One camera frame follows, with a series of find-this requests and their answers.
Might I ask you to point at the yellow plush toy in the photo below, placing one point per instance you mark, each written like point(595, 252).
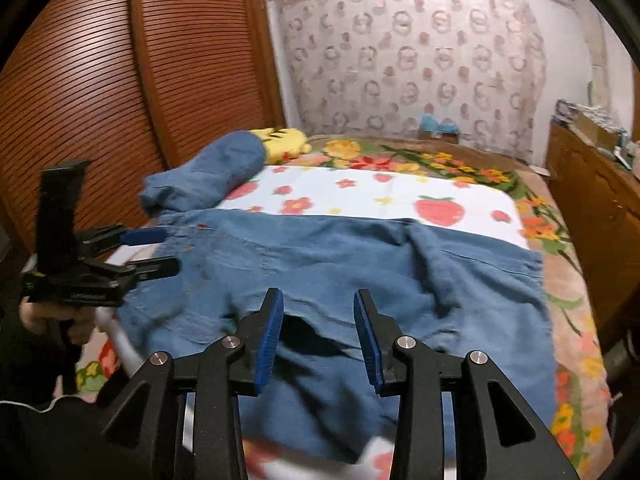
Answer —
point(285, 142)

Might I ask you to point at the sheer circle pattern curtain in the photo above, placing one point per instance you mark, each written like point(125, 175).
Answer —
point(410, 60)

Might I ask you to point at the person's left hand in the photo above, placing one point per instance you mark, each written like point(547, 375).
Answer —
point(80, 330)

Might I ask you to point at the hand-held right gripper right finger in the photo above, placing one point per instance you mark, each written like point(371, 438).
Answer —
point(371, 345)

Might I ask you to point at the striped dark bag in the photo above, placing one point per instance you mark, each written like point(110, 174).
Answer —
point(565, 110)

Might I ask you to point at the wooden sideboard cabinet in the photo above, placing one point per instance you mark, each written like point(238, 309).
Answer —
point(590, 220)

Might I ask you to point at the beige tied curtain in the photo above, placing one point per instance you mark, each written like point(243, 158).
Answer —
point(597, 50)

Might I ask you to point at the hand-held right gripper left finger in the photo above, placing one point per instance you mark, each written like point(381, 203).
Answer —
point(266, 345)

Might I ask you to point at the blue denim pants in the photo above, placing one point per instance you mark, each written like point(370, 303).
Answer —
point(325, 270)

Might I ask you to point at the white metal tube frame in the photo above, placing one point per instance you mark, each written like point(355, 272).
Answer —
point(122, 340)

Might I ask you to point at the floral blanket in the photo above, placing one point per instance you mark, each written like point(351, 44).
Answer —
point(570, 320)

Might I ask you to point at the brown slatted wooden wardrobe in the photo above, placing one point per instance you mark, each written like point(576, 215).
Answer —
point(125, 85)

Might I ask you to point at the cardboard box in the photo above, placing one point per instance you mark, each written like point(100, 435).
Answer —
point(600, 127)

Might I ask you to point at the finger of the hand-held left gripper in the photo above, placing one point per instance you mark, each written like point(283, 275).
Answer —
point(155, 270)
point(145, 236)

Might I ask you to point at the person's black clothing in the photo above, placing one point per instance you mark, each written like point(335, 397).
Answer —
point(50, 440)

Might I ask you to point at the blue item on box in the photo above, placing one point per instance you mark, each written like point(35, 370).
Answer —
point(439, 127)

